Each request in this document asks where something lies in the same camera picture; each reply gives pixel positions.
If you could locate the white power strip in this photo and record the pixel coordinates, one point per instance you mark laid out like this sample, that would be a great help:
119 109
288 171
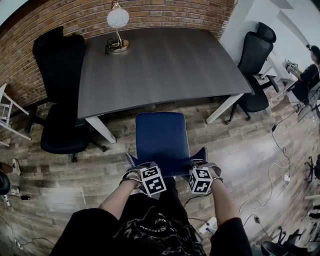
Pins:
208 225

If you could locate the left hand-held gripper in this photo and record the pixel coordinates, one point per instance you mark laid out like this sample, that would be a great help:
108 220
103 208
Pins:
153 182

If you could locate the white power adapter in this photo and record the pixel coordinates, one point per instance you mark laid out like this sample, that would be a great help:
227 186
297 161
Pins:
286 178

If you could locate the black mesh office chair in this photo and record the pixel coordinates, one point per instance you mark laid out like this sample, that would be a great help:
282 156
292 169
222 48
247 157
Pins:
255 57

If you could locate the black fabric office chair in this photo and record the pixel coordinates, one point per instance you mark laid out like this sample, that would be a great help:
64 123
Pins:
60 82

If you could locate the dark grey wooden desk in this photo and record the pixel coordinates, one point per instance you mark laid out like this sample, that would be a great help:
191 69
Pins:
162 72

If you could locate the black chair base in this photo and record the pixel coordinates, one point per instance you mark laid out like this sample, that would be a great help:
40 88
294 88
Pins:
312 167
287 246

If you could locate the black power adapter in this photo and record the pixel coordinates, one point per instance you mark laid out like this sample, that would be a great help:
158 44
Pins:
274 127

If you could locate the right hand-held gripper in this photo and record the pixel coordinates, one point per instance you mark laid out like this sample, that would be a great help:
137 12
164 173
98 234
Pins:
200 181

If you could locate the person's left forearm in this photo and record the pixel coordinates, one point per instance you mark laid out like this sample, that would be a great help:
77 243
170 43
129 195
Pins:
120 200

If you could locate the person's right forearm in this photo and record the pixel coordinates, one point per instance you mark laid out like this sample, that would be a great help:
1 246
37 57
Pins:
225 202

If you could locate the white wooden chair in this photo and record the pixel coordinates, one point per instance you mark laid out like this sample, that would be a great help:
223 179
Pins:
6 112

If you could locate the white globe brass desk lamp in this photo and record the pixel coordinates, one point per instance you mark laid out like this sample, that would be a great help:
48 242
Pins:
118 18

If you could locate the white table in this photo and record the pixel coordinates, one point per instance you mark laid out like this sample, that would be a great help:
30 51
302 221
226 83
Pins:
271 71

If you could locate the blue office chair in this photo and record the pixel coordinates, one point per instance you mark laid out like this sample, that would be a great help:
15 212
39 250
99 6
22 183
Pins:
161 140

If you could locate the person's black printed shirt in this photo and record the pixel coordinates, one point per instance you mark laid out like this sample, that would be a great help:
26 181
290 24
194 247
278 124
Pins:
150 232

